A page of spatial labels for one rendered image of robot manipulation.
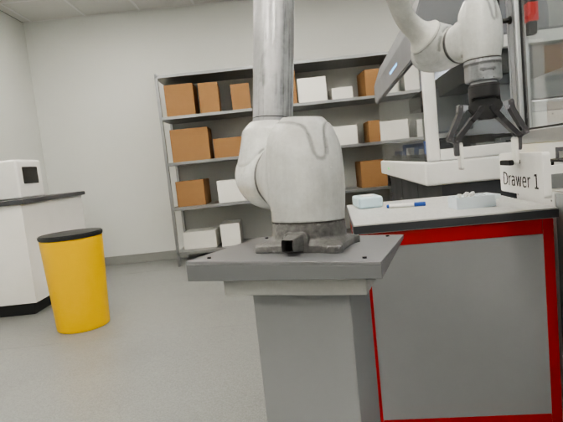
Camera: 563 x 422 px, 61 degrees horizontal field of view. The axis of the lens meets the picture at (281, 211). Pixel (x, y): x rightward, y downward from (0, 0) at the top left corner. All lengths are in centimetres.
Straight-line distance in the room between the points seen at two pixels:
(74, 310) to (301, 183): 267
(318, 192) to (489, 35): 63
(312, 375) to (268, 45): 74
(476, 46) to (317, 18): 444
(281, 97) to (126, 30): 480
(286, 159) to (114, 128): 490
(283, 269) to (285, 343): 19
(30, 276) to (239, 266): 335
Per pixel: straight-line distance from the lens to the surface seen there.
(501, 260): 154
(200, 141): 507
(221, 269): 89
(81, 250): 334
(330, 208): 94
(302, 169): 92
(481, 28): 133
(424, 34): 141
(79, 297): 340
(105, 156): 579
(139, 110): 570
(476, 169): 221
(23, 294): 420
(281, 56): 118
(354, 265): 81
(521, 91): 184
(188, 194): 510
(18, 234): 411
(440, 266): 150
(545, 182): 128
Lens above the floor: 96
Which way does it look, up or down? 6 degrees down
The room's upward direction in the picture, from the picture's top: 6 degrees counter-clockwise
